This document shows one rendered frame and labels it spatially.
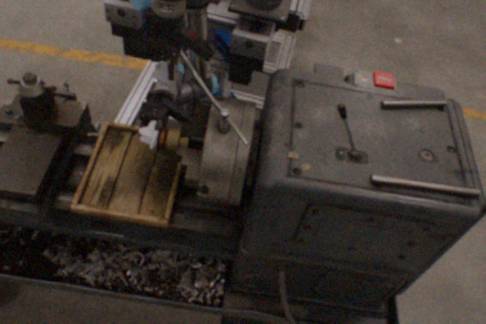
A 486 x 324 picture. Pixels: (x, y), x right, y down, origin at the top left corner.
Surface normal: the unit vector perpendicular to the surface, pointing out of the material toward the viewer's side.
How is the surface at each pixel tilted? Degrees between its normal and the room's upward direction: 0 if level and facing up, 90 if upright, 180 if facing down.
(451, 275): 0
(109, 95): 0
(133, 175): 0
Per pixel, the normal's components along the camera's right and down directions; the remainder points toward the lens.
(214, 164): -0.02, 0.26
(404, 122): 0.12, -0.62
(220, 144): 0.04, -0.08
